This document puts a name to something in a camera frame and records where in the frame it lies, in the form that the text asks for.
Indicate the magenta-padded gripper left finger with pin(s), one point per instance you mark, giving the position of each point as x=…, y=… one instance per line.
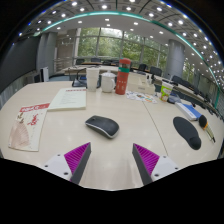
x=59, y=165

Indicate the red bottle with green band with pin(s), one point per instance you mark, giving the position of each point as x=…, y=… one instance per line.
x=122, y=80

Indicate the white paper cup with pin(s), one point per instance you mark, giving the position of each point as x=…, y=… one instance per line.
x=92, y=80

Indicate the colourful sticker sheet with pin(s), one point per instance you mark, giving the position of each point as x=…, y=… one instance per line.
x=140, y=96

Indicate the white upright appliance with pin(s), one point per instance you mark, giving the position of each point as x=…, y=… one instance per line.
x=44, y=74

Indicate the long curved conference desk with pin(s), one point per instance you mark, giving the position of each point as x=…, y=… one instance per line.
x=106, y=68

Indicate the grey box monitor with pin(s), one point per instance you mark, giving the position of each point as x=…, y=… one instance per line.
x=36, y=78

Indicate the black gooseneck conference microphone unit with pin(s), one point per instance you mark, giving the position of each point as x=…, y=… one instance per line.
x=79, y=83
x=175, y=98

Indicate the white lidded mug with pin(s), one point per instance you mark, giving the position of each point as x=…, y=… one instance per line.
x=107, y=83

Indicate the white printed booklet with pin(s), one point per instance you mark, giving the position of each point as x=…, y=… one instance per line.
x=68, y=99

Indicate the green and white drink cup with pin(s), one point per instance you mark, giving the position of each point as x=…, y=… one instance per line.
x=165, y=92

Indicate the dark office chairs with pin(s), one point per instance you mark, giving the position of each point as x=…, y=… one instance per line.
x=155, y=70

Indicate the black silver-trimmed computer mouse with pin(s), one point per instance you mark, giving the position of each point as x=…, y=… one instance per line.
x=101, y=126

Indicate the blue and white book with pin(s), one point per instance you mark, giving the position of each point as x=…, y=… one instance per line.
x=188, y=111

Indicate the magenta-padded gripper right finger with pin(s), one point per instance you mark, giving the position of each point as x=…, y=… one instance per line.
x=164, y=165

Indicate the round ceiling lights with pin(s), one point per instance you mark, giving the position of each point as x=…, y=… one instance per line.
x=104, y=6

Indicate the red and white fan-print brochure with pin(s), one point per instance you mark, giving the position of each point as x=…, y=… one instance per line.
x=28, y=126

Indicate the black mouse pad with wrist rest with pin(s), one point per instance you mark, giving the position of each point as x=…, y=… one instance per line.
x=185, y=128

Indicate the white cardboard box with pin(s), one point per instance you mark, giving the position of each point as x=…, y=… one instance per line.
x=140, y=86

